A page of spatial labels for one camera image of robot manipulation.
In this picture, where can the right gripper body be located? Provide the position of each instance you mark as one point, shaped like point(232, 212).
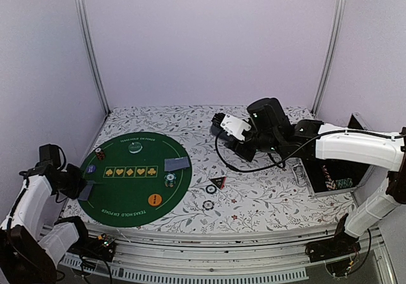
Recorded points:
point(266, 143)

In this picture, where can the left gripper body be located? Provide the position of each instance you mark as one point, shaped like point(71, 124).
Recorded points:
point(72, 182)

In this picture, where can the purple small blind button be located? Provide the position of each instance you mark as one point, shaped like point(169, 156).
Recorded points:
point(90, 169)

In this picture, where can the red black chip stack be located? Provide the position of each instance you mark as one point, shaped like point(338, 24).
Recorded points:
point(100, 155)

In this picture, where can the clear dealer button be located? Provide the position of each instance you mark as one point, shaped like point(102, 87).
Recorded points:
point(135, 147)

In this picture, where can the black white poker chip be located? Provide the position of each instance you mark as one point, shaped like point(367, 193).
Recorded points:
point(211, 189)

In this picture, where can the orange big blind button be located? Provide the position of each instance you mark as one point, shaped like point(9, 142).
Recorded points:
point(155, 200)

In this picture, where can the green white chip stack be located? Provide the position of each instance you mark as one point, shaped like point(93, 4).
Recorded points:
point(170, 180)

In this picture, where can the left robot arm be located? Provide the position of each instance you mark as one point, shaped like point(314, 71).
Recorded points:
point(25, 256)

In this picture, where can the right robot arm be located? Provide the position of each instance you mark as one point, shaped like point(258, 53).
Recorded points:
point(334, 158)

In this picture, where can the black red triangular chip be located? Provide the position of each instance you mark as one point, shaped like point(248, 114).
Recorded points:
point(219, 182)

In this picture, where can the green poker mat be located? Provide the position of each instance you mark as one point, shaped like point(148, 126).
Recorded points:
point(129, 180)

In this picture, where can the floral tablecloth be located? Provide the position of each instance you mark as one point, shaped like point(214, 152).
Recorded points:
point(256, 197)

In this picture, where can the poker chips in case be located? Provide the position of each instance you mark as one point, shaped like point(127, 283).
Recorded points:
point(333, 184)

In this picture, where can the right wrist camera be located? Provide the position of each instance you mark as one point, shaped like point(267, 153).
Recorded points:
point(233, 126)

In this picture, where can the front aluminium rail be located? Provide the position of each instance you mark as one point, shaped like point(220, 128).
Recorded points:
point(262, 257)

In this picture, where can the right aluminium frame post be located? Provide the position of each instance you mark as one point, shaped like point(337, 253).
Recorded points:
point(329, 57)

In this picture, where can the aluminium frame post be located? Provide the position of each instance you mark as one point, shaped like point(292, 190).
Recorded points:
point(329, 57)
point(90, 52)

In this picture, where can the left aluminium frame post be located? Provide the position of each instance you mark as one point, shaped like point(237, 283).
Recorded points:
point(90, 52)

